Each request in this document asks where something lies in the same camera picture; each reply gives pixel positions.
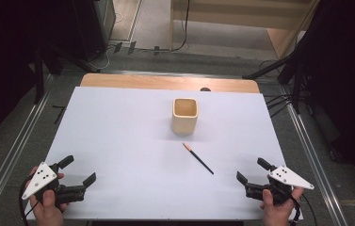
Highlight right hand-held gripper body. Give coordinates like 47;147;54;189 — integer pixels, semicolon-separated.
245;165;315;205

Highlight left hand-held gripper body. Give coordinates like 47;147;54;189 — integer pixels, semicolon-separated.
21;161;87;208

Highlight black pencil with tan tip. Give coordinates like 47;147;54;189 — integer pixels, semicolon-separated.
182;142;216;176

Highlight square wooden pen holder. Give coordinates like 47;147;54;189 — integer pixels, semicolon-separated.
170;97;200;137

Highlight person's left hand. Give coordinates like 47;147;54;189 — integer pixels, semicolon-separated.
28;166;70;226

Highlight person's right hand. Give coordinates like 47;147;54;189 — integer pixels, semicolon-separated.
259;186;305;226

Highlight white table sheet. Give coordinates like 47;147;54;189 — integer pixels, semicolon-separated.
24;86;304;221

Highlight black tripod stand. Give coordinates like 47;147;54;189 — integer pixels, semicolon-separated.
241;27;315;116

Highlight dark curtain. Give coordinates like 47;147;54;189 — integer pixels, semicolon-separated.
0;0;75;151
300;0;355;192

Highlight black cabinet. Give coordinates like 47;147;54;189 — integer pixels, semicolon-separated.
70;0;117;63

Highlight light wooden shelf unit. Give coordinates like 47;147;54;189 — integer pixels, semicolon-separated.
169;0;321;60

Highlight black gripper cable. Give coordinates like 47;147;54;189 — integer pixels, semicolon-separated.
18;173;40;226
286;185;318;226

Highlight metal floor rail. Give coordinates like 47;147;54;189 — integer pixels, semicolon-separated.
279;84;350;226
0;73;56;224

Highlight bundle of black floor cables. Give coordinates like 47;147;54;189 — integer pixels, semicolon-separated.
264;92;294;120

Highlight white floor cable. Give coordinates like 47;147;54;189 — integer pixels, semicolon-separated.
87;43;118;72

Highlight black hanging cable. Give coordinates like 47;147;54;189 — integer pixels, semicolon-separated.
170;0;192;53

